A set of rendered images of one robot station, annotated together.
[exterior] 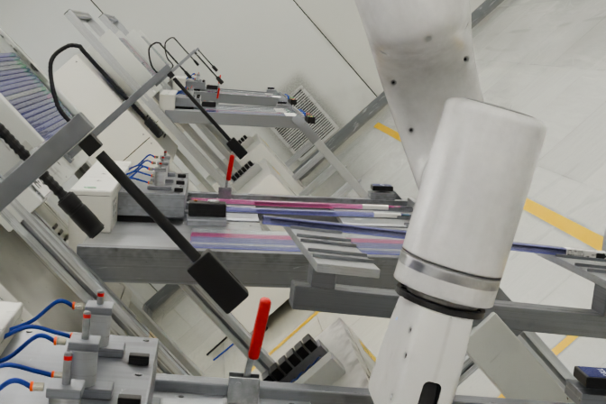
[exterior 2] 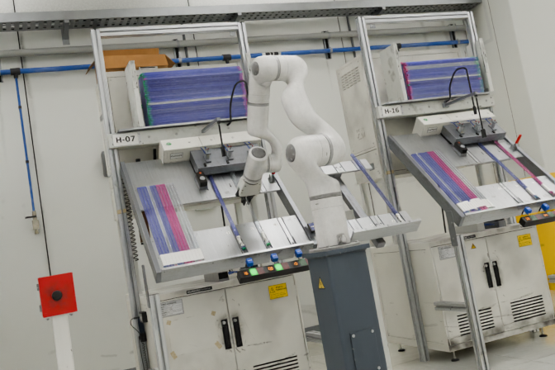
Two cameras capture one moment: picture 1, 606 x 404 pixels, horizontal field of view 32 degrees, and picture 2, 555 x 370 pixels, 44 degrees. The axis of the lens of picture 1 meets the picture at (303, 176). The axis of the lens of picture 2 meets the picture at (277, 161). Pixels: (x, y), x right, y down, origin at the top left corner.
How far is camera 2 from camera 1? 2.84 m
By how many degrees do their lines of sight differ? 68
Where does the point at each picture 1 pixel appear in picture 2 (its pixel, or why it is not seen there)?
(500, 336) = (350, 215)
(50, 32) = not seen: outside the picture
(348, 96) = not seen: outside the picture
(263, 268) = (417, 173)
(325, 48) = not seen: outside the picture
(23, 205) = (377, 116)
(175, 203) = (453, 139)
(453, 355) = (240, 185)
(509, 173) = (249, 163)
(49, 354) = (244, 149)
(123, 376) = (240, 159)
